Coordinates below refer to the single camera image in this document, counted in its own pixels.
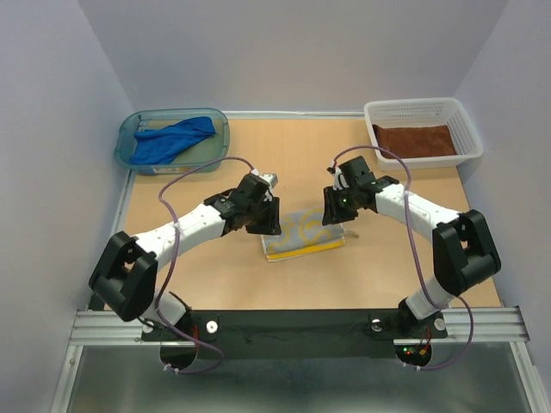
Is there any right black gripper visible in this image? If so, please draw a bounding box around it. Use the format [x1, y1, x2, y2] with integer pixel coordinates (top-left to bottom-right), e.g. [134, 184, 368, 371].
[321, 184, 359, 225]

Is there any yellow white towel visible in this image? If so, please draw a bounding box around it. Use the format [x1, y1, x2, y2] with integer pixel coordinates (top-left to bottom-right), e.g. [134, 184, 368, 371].
[261, 208, 359, 262]

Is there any brown towel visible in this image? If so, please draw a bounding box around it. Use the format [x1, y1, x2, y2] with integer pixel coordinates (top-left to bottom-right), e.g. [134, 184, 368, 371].
[373, 125, 456, 159]

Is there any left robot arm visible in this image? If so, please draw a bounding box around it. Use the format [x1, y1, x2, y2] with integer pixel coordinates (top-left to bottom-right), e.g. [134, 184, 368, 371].
[89, 170, 281, 339]

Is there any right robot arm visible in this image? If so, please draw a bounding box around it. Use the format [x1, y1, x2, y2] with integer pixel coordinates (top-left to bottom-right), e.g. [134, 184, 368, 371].
[322, 157, 501, 336]

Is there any white plastic basket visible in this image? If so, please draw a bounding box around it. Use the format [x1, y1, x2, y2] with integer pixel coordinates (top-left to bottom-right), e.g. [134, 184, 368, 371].
[364, 97, 483, 170]

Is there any blue towel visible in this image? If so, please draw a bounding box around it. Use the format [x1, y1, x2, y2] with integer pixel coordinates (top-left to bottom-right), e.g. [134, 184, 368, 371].
[130, 116, 216, 165]

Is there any teal plastic bin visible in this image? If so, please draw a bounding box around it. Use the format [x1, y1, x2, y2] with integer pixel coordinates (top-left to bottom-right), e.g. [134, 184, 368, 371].
[115, 108, 230, 176]

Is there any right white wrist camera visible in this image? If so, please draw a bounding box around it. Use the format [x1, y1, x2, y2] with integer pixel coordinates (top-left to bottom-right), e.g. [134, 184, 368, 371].
[327, 160, 350, 191]

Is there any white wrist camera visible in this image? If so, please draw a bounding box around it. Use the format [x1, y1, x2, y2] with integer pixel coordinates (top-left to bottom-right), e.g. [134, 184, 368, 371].
[251, 169, 278, 188]
[327, 160, 350, 191]

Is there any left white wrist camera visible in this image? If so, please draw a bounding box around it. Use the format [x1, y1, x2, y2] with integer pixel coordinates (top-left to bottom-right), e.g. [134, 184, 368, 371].
[251, 169, 278, 188]

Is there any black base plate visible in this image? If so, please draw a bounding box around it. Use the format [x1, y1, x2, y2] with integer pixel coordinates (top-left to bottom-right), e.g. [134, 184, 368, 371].
[140, 308, 449, 360]

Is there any aluminium frame rail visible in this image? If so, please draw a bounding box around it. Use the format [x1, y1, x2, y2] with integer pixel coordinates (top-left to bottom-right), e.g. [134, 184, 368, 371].
[70, 117, 549, 412]

